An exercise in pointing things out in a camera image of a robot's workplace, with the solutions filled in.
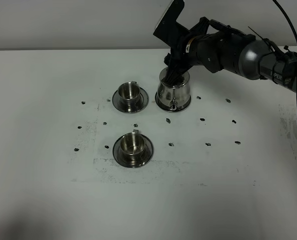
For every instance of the far stainless steel teacup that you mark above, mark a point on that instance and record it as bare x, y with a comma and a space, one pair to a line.
129, 93

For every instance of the stainless steel teacup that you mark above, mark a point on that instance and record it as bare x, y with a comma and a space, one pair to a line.
129, 93
132, 143

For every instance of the stainless steel saucer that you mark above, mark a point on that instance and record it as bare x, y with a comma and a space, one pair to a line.
137, 161
133, 108

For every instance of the far stainless steel saucer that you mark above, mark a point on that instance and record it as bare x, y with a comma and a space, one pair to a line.
133, 108

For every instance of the stainless steel teapot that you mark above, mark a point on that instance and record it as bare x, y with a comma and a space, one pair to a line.
173, 98

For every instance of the near stainless steel saucer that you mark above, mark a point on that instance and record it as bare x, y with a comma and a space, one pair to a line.
137, 161

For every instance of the near stainless steel teacup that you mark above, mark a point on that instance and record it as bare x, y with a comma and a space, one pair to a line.
132, 143

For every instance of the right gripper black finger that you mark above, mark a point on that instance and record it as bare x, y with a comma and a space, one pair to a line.
169, 75
178, 77

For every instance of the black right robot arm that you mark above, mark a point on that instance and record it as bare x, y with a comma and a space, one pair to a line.
243, 55

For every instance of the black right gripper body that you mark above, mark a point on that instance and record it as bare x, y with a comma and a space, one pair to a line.
177, 60

